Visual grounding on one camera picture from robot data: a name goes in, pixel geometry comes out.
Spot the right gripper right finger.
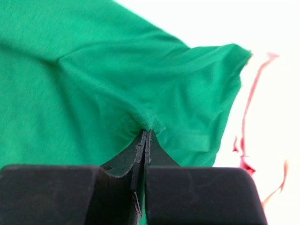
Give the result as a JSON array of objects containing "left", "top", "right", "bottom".
[{"left": 145, "top": 131, "right": 267, "bottom": 225}]

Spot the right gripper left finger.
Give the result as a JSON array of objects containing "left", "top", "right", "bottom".
[{"left": 0, "top": 131, "right": 147, "bottom": 225}]

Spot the salmon pink t-shirt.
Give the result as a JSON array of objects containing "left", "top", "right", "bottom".
[{"left": 230, "top": 53, "right": 287, "bottom": 208}]

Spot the green t-shirt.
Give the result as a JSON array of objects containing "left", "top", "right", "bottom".
[{"left": 0, "top": 0, "right": 251, "bottom": 166}]

